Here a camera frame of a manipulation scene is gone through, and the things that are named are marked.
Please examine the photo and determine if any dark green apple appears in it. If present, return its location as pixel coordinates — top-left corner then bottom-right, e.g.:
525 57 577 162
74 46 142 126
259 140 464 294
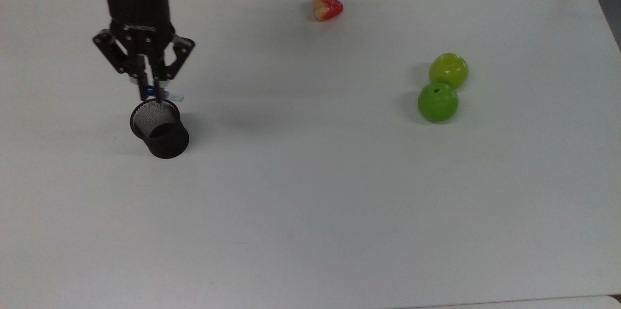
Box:
418 82 459 124

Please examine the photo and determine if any black mesh pen cup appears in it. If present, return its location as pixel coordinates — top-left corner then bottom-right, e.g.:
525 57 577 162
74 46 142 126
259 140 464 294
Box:
130 99 190 160

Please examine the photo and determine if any white marker pen blue cap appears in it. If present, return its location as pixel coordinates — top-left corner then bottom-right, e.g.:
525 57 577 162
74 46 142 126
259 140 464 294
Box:
145 85 185 103

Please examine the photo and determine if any yellow-green apple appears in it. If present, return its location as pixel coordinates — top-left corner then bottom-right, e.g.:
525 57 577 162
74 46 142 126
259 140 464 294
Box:
429 53 470 90

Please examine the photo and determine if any red yellow apple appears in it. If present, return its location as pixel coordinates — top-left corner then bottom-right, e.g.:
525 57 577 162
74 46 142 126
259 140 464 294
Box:
311 0 344 22

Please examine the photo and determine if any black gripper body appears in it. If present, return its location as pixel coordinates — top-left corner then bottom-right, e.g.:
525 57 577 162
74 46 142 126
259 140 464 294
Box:
104 0 176 56

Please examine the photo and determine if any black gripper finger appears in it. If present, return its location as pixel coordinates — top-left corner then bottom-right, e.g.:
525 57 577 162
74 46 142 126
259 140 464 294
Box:
93 29 149 101
151 36 196 103

